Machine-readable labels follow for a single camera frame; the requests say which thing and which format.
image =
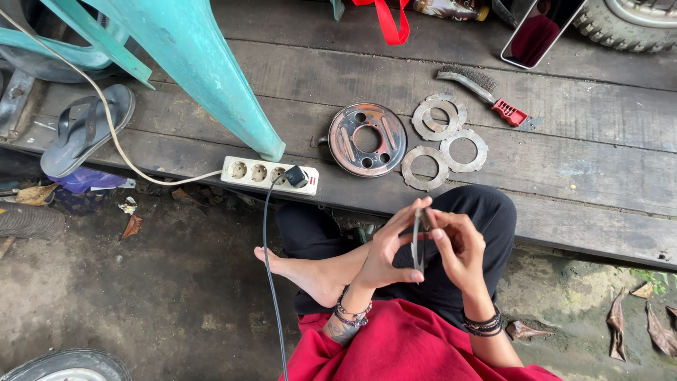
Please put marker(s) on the green power tool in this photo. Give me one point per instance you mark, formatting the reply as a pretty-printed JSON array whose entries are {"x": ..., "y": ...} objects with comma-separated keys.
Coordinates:
[{"x": 362, "y": 233}]

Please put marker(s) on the person's right hand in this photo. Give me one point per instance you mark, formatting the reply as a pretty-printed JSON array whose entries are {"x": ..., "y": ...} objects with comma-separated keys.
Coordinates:
[{"x": 468, "y": 264}]

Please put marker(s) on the flat metal clutch plate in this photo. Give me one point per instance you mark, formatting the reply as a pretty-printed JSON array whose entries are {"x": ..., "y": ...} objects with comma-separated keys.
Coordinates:
[
  {"x": 417, "y": 120},
  {"x": 482, "y": 151},
  {"x": 407, "y": 169},
  {"x": 463, "y": 114}
]

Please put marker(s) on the grey metal bracket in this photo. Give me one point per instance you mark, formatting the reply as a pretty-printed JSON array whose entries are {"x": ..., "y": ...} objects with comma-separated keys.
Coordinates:
[{"x": 16, "y": 100}]

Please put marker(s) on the small green plant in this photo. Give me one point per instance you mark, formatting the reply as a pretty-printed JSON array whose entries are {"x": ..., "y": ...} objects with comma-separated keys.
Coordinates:
[{"x": 658, "y": 280}]

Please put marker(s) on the white-edged smartphone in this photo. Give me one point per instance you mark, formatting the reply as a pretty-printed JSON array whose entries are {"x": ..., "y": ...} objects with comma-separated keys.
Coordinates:
[{"x": 534, "y": 37}]

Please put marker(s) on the person's red shirt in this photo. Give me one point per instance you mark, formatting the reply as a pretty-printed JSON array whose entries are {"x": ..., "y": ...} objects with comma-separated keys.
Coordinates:
[{"x": 412, "y": 344}]

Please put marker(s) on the dark round basin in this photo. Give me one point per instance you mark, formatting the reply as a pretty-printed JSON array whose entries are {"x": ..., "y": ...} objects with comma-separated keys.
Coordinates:
[{"x": 31, "y": 66}]

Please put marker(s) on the person's left hand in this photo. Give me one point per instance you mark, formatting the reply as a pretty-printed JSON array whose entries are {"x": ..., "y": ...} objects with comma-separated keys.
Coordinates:
[{"x": 378, "y": 264}]

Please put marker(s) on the rusty round pressure plate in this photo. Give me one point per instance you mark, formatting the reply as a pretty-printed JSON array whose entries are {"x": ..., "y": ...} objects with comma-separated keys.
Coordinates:
[{"x": 344, "y": 143}]

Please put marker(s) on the dry brown leaf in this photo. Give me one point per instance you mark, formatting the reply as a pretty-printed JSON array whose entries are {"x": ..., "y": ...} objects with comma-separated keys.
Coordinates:
[
  {"x": 616, "y": 325},
  {"x": 132, "y": 226},
  {"x": 642, "y": 290},
  {"x": 661, "y": 331},
  {"x": 34, "y": 194},
  {"x": 523, "y": 331}
]

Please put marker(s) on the grey flip-flop sandal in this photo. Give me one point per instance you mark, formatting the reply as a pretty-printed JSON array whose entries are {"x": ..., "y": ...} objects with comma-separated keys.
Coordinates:
[{"x": 119, "y": 106}]

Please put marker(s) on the teal plastic chair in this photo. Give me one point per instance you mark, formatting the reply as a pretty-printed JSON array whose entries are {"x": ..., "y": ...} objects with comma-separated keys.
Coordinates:
[{"x": 201, "y": 63}]

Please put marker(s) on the brown bottle with yellow cap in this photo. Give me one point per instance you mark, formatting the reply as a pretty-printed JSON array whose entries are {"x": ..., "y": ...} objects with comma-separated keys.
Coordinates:
[{"x": 449, "y": 8}]

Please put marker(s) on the white power strip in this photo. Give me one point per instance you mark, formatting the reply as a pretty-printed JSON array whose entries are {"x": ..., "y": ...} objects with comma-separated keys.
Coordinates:
[{"x": 254, "y": 172}]

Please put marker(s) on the person's black trousers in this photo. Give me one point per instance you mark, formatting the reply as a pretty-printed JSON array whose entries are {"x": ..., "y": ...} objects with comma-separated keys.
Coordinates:
[{"x": 476, "y": 211}]

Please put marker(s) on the crumpled white paper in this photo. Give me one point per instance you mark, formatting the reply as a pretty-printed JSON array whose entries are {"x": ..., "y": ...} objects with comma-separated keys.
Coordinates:
[{"x": 127, "y": 205}]

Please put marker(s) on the person's bare foot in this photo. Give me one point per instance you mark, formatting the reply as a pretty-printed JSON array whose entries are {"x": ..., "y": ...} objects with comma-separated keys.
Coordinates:
[{"x": 317, "y": 275}]

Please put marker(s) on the ribbed worn tyre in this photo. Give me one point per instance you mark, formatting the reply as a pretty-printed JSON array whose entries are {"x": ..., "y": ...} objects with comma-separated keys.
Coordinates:
[{"x": 31, "y": 222}]

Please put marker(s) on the smooth tyre with grey rim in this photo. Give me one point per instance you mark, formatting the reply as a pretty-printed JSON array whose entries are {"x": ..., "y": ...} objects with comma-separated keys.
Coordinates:
[{"x": 79, "y": 360}]

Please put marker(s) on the small brown sandpaper piece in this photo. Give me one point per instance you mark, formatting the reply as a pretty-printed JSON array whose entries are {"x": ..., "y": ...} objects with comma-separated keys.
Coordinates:
[{"x": 424, "y": 218}]

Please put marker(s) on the purple plastic bag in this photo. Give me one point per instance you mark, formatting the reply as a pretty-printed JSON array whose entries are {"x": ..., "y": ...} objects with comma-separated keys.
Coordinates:
[{"x": 84, "y": 180}]

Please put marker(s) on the knobby tyre with rim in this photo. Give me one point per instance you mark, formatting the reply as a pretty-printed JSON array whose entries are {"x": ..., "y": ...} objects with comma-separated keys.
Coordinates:
[{"x": 597, "y": 24}]

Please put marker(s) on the black plug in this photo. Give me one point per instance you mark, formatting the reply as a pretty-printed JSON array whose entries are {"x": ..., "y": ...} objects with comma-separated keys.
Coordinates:
[{"x": 297, "y": 177}]

